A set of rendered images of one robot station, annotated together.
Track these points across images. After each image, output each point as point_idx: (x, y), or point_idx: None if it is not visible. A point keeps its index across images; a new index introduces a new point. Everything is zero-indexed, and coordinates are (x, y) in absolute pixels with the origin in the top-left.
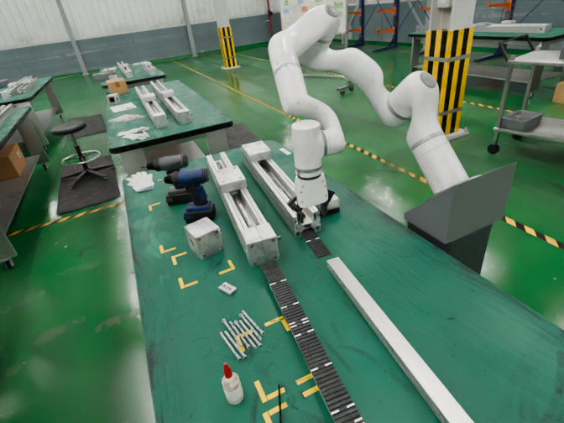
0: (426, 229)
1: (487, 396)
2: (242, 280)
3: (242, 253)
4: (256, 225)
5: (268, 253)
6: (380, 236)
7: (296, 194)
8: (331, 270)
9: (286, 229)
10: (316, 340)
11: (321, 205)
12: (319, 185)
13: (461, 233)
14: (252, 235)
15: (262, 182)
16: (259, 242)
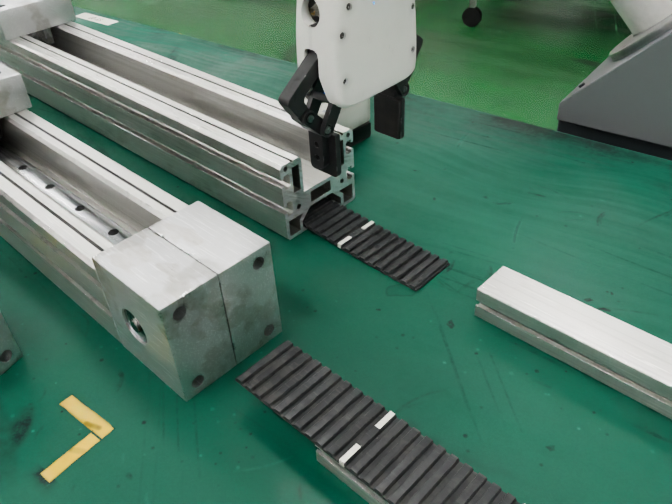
0: (648, 131)
1: None
2: (179, 475)
3: (117, 352)
4: (131, 228)
5: (243, 324)
6: (543, 176)
7: (317, 50)
8: (505, 321)
9: (238, 221)
10: None
11: (382, 97)
12: (398, 4)
13: None
14: (160, 264)
15: (75, 93)
16: (210, 284)
